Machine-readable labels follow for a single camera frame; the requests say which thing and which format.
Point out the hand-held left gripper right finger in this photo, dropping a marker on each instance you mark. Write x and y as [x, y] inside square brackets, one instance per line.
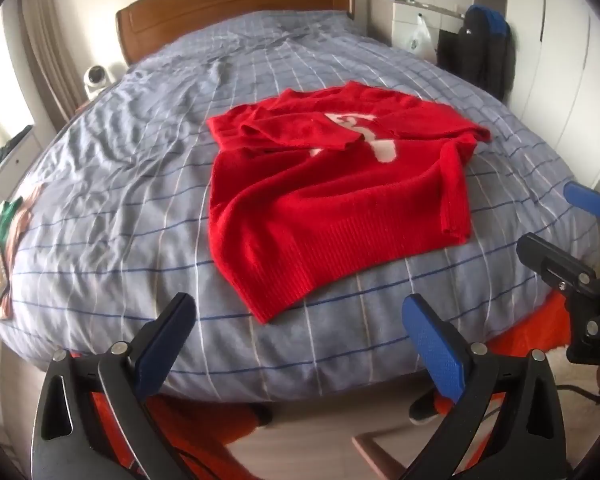
[432, 347]

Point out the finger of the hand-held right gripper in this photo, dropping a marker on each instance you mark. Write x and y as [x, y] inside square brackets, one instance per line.
[587, 200]
[555, 262]

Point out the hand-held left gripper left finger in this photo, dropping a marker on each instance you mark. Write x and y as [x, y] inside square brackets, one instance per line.
[167, 340]

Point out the red knitted sweater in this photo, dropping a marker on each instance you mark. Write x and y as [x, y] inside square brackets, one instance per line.
[305, 220]

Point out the green and pink clothes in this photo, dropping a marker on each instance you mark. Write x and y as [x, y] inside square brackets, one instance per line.
[27, 205]

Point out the dark clothes pile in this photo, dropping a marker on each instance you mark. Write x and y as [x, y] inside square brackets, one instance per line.
[17, 140]

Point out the person's black shoe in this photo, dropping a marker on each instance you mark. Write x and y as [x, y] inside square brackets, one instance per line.
[425, 405]

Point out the person's orange pants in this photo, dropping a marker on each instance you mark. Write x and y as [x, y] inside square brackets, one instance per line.
[195, 425]

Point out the wooden stool leg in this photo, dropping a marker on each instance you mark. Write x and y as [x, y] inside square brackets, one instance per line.
[375, 447]

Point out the white wardrobe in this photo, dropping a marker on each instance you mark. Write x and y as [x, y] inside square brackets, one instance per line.
[565, 60]

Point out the bed with blue plaid sheet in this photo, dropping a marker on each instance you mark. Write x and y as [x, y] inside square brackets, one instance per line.
[130, 160]

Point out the green printed shirt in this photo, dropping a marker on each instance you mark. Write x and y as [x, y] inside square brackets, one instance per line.
[5, 215]

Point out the white plastic bag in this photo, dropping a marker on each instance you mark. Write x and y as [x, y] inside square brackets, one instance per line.
[420, 40]

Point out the white window-side cabinet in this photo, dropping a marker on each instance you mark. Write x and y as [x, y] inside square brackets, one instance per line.
[10, 170]

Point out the white dresser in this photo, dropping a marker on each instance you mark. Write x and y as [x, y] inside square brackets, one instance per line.
[405, 15]

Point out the beige curtain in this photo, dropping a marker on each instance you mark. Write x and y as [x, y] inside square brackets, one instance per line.
[50, 50]

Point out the wooden headboard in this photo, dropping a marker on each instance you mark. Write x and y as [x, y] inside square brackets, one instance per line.
[220, 5]

